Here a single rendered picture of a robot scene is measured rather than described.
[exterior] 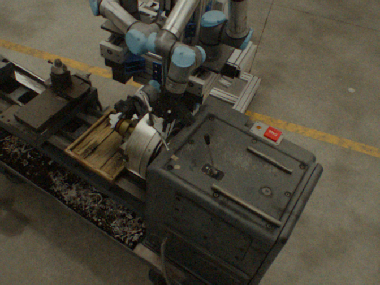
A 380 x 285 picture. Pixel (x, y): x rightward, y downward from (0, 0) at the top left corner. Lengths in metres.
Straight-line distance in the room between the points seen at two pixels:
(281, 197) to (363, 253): 1.63
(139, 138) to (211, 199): 0.42
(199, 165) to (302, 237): 1.57
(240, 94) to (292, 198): 1.93
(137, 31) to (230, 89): 1.71
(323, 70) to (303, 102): 0.56
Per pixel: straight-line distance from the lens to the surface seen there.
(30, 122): 2.07
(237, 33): 1.91
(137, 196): 1.87
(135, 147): 1.64
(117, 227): 2.12
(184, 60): 1.33
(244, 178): 1.50
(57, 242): 2.78
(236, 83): 3.42
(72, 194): 2.24
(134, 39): 1.78
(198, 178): 1.47
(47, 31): 4.29
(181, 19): 1.52
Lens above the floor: 2.48
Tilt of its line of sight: 51 degrees down
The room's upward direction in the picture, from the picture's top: 8 degrees clockwise
